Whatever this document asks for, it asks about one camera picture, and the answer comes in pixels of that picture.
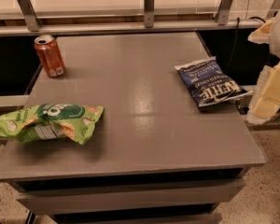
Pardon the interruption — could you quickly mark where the grey drawer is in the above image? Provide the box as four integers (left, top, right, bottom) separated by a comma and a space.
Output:
56, 214, 222, 224
17, 178, 245, 215

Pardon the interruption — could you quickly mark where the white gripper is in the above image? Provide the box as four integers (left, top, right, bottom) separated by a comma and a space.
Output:
248, 10, 280, 119

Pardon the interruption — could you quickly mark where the metal bracket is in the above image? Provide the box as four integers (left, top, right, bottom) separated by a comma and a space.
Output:
144, 0, 154, 28
17, 0, 40, 32
215, 0, 233, 25

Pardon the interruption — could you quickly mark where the blue kettle chip bag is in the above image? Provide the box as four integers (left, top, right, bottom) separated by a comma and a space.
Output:
175, 57, 250, 108

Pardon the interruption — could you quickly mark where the metal counter rail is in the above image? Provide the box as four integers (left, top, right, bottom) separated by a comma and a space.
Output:
0, 19, 262, 37

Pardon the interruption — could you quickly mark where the orange soda can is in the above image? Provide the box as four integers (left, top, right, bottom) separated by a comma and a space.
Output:
35, 35, 65, 77

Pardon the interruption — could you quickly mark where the grey lower drawer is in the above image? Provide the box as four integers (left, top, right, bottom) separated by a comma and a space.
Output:
56, 214, 222, 224

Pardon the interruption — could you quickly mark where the left metal bracket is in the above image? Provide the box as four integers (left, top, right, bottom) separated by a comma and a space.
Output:
17, 0, 40, 32

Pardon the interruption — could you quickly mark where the right metal bracket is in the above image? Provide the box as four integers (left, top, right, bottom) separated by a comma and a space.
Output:
215, 0, 233, 25

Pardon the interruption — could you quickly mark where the middle metal bracket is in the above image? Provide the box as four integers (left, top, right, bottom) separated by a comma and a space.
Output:
144, 0, 154, 28

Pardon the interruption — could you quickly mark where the green rice chip bag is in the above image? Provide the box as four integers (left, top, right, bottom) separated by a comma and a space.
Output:
0, 104, 104, 145

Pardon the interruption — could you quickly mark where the grey upper drawer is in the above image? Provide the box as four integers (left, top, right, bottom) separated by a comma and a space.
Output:
17, 178, 245, 215

